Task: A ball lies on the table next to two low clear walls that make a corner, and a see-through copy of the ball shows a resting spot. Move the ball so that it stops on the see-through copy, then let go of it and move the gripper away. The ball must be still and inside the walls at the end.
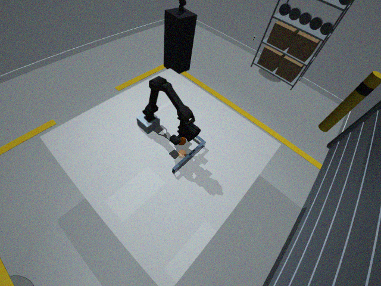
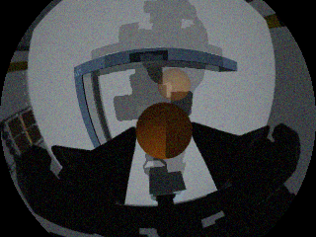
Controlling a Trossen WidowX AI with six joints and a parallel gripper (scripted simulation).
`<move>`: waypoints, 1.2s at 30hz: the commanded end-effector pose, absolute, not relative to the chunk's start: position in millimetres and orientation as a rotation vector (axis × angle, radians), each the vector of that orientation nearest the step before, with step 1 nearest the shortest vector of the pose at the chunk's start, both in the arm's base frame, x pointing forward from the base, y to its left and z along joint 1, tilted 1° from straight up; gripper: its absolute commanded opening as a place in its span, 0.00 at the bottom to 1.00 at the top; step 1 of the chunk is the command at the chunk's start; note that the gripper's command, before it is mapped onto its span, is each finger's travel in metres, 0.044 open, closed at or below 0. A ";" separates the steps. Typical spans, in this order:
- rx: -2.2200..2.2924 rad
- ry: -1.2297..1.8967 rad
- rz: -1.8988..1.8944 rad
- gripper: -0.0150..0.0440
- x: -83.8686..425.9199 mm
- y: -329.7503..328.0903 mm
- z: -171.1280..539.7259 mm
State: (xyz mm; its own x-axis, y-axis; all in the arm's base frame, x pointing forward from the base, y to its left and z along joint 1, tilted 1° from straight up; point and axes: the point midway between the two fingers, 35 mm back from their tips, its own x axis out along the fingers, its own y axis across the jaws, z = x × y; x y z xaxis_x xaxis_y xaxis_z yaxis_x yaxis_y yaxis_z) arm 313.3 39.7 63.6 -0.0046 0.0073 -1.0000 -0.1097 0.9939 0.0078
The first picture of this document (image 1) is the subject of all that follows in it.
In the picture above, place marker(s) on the clear low wall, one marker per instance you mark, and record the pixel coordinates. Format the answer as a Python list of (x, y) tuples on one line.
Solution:
[(198, 142)]

